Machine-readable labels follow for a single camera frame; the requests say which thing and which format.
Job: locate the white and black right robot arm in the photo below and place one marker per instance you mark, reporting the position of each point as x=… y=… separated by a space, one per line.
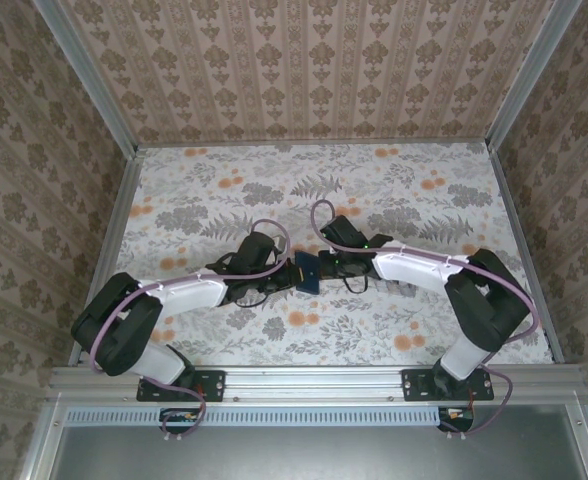
x=409 y=265

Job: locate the aluminium frame post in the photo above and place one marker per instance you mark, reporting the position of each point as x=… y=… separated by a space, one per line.
x=86 y=75
x=536 y=75

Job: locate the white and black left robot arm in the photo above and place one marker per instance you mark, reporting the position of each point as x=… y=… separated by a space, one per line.
x=189 y=295

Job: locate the aluminium table side rail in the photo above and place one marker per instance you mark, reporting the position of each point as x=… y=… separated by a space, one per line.
x=516 y=225
x=119 y=220

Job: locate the navy blue card holder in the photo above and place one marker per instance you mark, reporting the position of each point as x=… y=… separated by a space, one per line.
x=310 y=282

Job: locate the black base controller board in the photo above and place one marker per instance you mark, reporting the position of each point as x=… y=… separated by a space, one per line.
x=179 y=416
x=456 y=415

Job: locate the grey sheet metal panel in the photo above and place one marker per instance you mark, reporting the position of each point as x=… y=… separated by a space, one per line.
x=314 y=455

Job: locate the aluminium table end rail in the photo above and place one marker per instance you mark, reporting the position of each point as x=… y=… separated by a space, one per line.
x=314 y=142

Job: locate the floral patterned table cover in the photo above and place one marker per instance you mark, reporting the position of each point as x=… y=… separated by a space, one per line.
x=274 y=175

